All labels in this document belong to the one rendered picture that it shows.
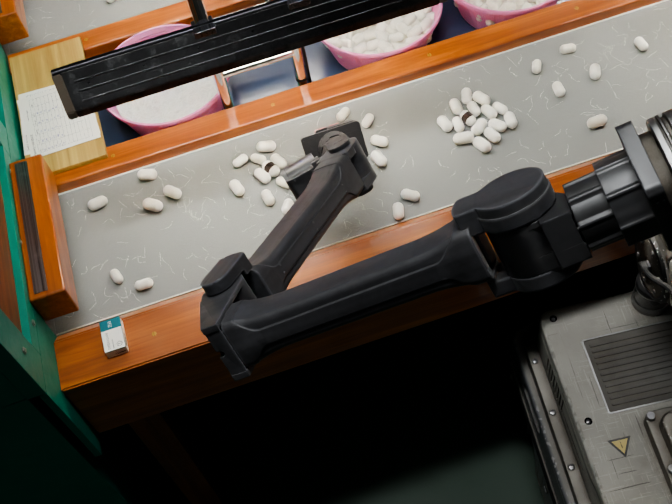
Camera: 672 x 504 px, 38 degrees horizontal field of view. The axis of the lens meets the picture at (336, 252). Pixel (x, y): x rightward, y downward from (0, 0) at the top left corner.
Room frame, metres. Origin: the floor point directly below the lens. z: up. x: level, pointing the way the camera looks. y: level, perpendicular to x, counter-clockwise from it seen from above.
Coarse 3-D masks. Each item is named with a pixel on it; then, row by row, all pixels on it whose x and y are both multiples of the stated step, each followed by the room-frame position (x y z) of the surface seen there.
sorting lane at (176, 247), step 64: (512, 64) 1.23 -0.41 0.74; (576, 64) 1.20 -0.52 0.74; (640, 64) 1.16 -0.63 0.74; (384, 128) 1.15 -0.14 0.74; (576, 128) 1.05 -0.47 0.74; (640, 128) 1.02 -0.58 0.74; (64, 192) 1.17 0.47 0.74; (128, 192) 1.13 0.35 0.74; (192, 192) 1.10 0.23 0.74; (256, 192) 1.07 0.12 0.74; (384, 192) 1.00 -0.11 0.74; (448, 192) 0.97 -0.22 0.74; (128, 256) 0.99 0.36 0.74; (192, 256) 0.96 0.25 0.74; (64, 320) 0.89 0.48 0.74
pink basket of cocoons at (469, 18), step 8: (456, 0) 1.42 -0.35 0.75; (552, 0) 1.34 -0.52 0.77; (464, 8) 1.40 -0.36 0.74; (472, 8) 1.37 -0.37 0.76; (480, 8) 1.36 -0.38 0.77; (528, 8) 1.33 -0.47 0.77; (536, 8) 1.33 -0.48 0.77; (464, 16) 1.43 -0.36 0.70; (472, 16) 1.39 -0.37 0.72; (488, 16) 1.36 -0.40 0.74; (496, 16) 1.35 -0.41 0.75; (504, 16) 1.35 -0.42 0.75; (512, 16) 1.34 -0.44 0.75; (472, 24) 1.41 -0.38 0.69; (480, 24) 1.39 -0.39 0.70
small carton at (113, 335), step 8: (112, 320) 0.84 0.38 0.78; (120, 320) 0.84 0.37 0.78; (104, 328) 0.83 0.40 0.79; (112, 328) 0.83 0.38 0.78; (120, 328) 0.82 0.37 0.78; (104, 336) 0.81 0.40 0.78; (112, 336) 0.81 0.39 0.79; (120, 336) 0.81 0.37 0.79; (104, 344) 0.80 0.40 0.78; (112, 344) 0.80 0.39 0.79; (120, 344) 0.79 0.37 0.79; (112, 352) 0.78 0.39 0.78; (120, 352) 0.79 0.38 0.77
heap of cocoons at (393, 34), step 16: (400, 16) 1.42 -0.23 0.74; (416, 16) 1.41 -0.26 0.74; (432, 16) 1.41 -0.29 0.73; (352, 32) 1.41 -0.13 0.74; (368, 32) 1.39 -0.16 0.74; (384, 32) 1.39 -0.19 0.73; (400, 32) 1.37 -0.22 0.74; (416, 32) 1.37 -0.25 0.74; (432, 32) 1.37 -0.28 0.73; (352, 48) 1.37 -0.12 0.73; (368, 48) 1.36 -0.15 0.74; (384, 48) 1.35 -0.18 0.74
